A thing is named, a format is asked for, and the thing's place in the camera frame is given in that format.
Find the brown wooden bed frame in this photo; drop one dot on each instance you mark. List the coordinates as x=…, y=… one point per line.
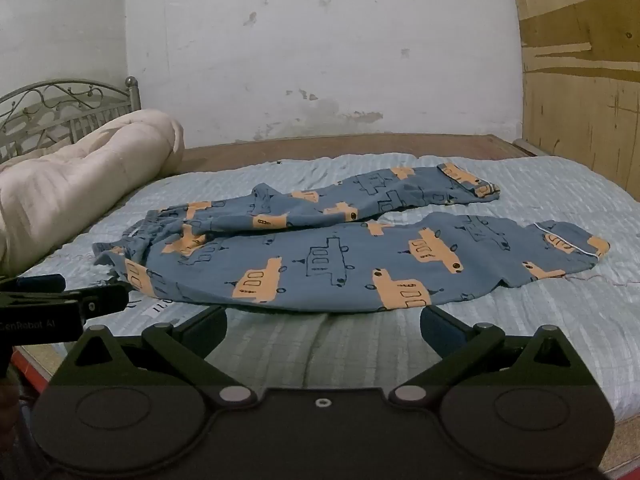
x=300, y=150

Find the light blue quilted blanket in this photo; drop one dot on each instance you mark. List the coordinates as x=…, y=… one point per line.
x=530, y=325

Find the blue pants with orange print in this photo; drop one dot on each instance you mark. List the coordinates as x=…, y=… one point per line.
x=350, y=265

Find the beige rolled comforter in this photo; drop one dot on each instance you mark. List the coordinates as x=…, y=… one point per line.
x=75, y=185

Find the plywood board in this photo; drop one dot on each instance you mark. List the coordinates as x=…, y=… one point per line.
x=580, y=85

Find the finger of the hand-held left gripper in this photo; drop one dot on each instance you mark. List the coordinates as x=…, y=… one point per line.
x=107, y=300

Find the grey metal bed headboard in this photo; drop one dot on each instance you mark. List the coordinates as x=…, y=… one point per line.
x=65, y=105

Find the red bed base edge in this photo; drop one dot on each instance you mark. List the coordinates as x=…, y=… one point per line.
x=31, y=364

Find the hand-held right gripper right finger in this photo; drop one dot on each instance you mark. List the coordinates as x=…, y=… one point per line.
x=436, y=327

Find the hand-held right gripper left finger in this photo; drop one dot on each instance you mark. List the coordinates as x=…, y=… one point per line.
x=207, y=327

